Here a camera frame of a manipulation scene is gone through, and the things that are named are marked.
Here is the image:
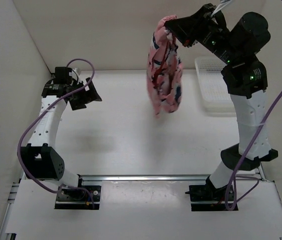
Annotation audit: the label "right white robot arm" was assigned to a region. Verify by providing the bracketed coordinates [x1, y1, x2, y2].
[165, 3, 278, 200]

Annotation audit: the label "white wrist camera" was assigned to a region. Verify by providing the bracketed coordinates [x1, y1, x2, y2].
[215, 0, 233, 12]
[72, 67, 81, 76]

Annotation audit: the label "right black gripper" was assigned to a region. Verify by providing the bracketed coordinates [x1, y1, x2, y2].
[166, 3, 240, 65]

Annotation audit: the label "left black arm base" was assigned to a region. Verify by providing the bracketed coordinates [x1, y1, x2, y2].
[54, 176, 102, 211]

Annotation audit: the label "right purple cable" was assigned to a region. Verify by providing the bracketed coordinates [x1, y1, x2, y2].
[225, 0, 282, 211]

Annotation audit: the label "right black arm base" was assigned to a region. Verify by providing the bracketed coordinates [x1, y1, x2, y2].
[185, 177, 227, 212]

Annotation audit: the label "purple cable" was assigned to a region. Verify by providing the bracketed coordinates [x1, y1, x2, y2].
[225, 0, 282, 211]
[17, 58, 96, 210]

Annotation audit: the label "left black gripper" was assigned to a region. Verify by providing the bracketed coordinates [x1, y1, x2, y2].
[68, 77, 101, 111]

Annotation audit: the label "pink shark print shorts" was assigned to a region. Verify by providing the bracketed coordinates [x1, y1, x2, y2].
[146, 15, 183, 118]

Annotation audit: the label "white perforated plastic basket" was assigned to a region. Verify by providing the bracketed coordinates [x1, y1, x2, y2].
[195, 56, 235, 113]

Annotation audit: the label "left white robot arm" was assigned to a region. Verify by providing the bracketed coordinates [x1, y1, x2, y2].
[17, 66, 102, 200]

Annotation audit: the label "aluminium frame rail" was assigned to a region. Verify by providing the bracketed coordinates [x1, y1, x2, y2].
[80, 174, 266, 183]

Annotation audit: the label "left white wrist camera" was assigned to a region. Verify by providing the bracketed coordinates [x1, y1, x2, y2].
[72, 67, 81, 76]

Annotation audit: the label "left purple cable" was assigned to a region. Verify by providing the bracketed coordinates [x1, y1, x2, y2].
[17, 58, 96, 210]

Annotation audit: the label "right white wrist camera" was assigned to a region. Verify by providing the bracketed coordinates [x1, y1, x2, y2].
[215, 0, 233, 12]

